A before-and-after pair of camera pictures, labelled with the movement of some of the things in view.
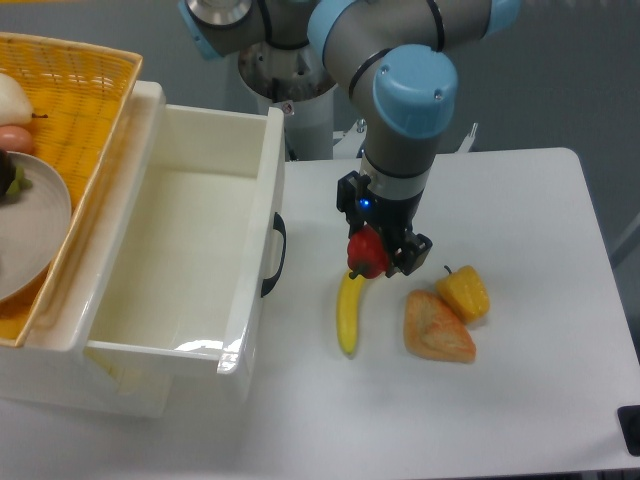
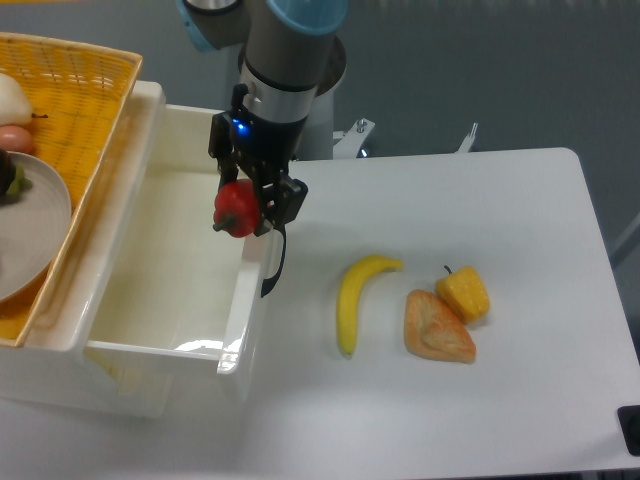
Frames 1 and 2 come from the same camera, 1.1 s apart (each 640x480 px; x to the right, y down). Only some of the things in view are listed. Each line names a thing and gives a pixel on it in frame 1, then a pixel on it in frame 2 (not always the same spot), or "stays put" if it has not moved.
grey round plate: (35, 228) stays put
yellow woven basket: (76, 94) stays put
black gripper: (363, 205) → (242, 135)
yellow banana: (347, 309) stays put
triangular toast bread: (431, 328) stays put
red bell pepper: (367, 253) → (237, 207)
